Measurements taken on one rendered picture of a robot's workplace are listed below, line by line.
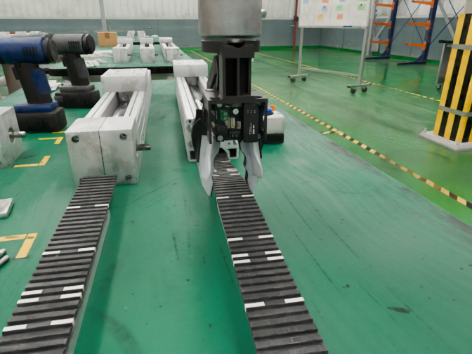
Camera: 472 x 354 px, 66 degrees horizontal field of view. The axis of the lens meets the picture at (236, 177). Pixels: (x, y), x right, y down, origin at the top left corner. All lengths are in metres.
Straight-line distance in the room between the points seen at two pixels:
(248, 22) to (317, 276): 0.29
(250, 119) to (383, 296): 0.24
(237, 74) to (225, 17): 0.06
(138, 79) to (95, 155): 0.42
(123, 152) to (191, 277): 0.28
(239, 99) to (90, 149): 0.29
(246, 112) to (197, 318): 0.23
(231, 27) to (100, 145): 0.30
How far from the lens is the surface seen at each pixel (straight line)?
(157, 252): 0.45
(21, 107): 1.02
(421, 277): 0.45
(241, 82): 0.45
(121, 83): 1.00
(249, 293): 0.33
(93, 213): 0.48
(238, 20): 0.43
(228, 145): 0.71
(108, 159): 0.62
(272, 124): 0.80
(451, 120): 3.84
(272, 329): 0.30
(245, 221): 0.43
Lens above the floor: 1.03
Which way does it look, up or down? 23 degrees down
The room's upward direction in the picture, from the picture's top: straight up
